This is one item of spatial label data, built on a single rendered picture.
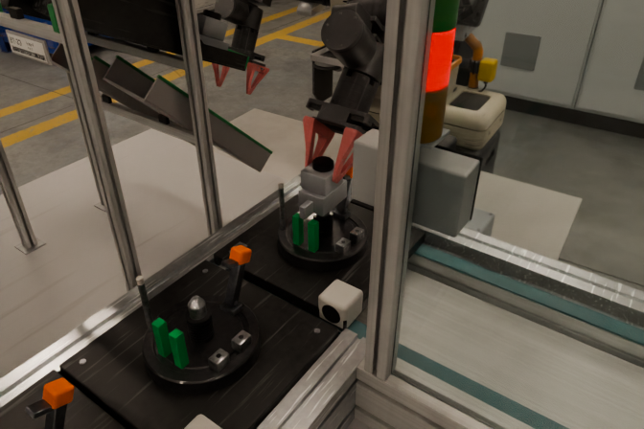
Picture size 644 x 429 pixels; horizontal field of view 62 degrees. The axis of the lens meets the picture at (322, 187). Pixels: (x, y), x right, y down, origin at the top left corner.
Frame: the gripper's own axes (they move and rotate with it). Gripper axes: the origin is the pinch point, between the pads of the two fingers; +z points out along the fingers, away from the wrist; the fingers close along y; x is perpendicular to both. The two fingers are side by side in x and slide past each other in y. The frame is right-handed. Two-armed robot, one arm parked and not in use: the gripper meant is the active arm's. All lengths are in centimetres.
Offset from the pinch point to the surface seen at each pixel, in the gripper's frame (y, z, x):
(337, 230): 1.3, 7.0, 8.8
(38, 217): -60, 27, 5
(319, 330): 9.9, 19.5, -2.9
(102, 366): -8.1, 32.0, -17.4
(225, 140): -21.7, 0.0, 3.4
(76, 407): -5.6, 35.3, -21.2
